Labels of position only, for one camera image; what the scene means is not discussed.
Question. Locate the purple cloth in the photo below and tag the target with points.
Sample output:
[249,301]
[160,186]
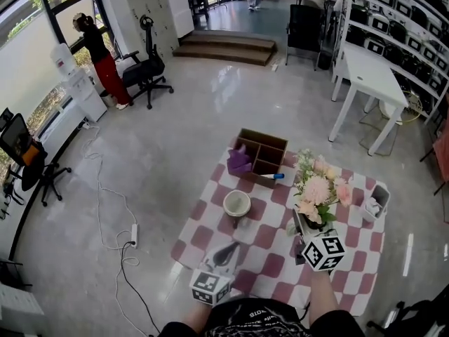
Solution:
[238,161]

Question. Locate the person's left forearm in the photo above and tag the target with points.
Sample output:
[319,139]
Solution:
[196,318]

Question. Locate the pink artificial flowers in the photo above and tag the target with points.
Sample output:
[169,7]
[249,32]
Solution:
[315,190]

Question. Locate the white water dispenser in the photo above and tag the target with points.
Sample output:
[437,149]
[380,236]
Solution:
[87,97]

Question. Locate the small white bin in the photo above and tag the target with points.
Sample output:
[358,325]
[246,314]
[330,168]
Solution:
[383,198]

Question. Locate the grey locker cabinet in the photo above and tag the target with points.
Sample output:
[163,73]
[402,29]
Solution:
[151,9]

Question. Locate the checkered cloth covered table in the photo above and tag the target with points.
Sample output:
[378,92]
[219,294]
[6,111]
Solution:
[277,237]

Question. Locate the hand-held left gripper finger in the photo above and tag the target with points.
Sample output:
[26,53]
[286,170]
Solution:
[213,257]
[232,261]

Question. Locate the brown wooden organizer box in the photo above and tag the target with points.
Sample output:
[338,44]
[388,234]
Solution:
[266,156]

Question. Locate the white cabinet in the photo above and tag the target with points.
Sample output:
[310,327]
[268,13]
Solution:
[180,12]

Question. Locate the person's black printed shirt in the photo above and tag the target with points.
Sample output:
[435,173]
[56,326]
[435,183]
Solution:
[259,319]

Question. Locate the water dispenser bottle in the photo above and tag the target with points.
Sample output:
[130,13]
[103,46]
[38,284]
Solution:
[63,60]

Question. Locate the white desk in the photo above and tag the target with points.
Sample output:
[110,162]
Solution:
[372,76]

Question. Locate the black office chair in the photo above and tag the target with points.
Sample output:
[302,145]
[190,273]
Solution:
[421,314]
[144,70]
[15,142]

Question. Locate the black visitor chair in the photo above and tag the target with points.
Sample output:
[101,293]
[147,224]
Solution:
[303,26]

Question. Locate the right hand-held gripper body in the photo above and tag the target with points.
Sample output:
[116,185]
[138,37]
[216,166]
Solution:
[322,253]

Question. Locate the person's right forearm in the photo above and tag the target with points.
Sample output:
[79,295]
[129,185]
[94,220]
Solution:
[324,297]

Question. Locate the rows of black white cases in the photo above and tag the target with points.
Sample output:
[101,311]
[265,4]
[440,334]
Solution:
[380,25]

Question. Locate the blue capped marker pen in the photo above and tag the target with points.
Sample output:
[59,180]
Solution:
[279,176]

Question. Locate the white shelf rack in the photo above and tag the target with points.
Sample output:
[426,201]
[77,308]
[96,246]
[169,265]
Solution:
[342,19]

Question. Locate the orange cushion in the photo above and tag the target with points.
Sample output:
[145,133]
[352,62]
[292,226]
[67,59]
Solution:
[29,154]

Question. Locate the crumpled white paper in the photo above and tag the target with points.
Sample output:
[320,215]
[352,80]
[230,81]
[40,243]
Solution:
[372,205]

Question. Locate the pink cloth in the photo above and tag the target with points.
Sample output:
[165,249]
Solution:
[442,153]

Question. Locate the yellow hoop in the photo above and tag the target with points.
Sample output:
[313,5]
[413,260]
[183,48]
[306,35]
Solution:
[419,109]

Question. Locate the brown wooden steps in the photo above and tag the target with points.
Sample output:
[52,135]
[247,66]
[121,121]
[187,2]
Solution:
[224,47]

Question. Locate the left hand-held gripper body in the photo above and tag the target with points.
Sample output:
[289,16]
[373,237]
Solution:
[210,286]

